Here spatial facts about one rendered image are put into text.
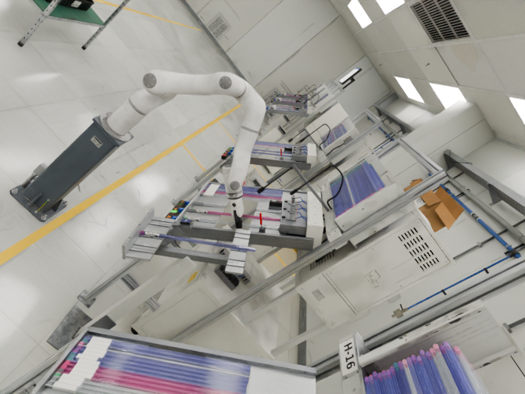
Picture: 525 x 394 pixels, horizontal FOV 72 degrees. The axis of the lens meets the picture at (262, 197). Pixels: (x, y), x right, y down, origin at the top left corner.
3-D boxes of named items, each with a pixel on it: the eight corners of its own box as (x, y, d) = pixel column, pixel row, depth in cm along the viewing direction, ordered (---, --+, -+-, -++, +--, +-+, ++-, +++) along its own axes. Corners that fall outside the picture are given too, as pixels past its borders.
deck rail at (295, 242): (173, 235, 184) (172, 224, 182) (174, 234, 186) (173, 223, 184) (312, 251, 178) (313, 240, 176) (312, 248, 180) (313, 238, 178)
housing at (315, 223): (304, 249, 181) (307, 224, 176) (305, 212, 226) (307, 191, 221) (320, 252, 180) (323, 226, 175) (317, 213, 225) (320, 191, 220)
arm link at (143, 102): (124, 95, 184) (156, 64, 176) (145, 99, 201) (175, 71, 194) (137, 114, 183) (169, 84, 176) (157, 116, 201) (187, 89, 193)
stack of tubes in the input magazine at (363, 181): (335, 217, 174) (384, 186, 166) (330, 184, 222) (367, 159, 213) (350, 237, 177) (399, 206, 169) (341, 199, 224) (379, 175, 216)
